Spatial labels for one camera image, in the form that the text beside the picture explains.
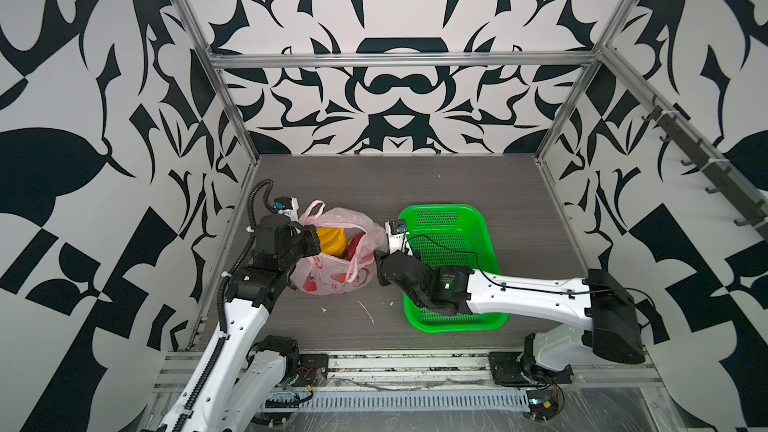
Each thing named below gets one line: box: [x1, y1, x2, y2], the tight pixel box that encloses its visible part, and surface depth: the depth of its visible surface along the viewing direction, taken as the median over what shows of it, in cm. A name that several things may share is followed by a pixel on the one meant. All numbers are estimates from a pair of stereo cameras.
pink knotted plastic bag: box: [290, 200, 388, 296], surface depth 78 cm
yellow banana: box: [316, 226, 348, 258], surface depth 87 cm
